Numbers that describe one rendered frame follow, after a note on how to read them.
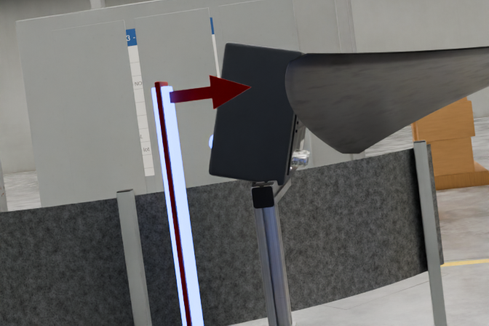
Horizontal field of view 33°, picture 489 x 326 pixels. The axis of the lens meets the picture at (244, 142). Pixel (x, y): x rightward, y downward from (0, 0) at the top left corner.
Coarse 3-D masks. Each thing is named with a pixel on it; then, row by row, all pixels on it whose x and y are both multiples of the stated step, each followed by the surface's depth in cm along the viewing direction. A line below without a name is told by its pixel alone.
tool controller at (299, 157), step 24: (240, 48) 114; (264, 48) 114; (240, 72) 114; (264, 72) 114; (240, 96) 115; (264, 96) 114; (216, 120) 116; (240, 120) 115; (264, 120) 114; (288, 120) 114; (216, 144) 116; (240, 144) 115; (264, 144) 115; (288, 144) 114; (216, 168) 116; (240, 168) 115; (264, 168) 115; (288, 168) 116
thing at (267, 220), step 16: (272, 208) 110; (256, 224) 110; (272, 224) 110; (272, 240) 110; (272, 256) 111; (272, 272) 111; (272, 288) 111; (272, 304) 110; (288, 304) 111; (272, 320) 111; (288, 320) 110
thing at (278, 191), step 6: (276, 180) 114; (288, 180) 129; (258, 186) 110; (264, 186) 109; (270, 186) 109; (276, 186) 113; (282, 186) 122; (288, 186) 128; (252, 192) 110; (258, 192) 110; (264, 192) 109; (270, 192) 109; (276, 192) 118; (282, 192) 120; (258, 198) 110; (264, 198) 110; (270, 198) 109; (276, 198) 111; (258, 204) 110; (264, 204) 110; (270, 204) 109; (276, 204) 111
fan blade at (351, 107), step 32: (288, 64) 48; (320, 64) 48; (352, 64) 48; (384, 64) 48; (416, 64) 49; (448, 64) 51; (480, 64) 53; (288, 96) 54; (320, 96) 55; (352, 96) 56; (384, 96) 57; (416, 96) 59; (448, 96) 62; (320, 128) 62; (352, 128) 63; (384, 128) 65
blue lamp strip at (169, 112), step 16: (176, 128) 59; (176, 144) 58; (176, 160) 57; (176, 176) 57; (176, 192) 57; (192, 256) 59; (192, 272) 58; (192, 288) 58; (192, 304) 58; (192, 320) 58
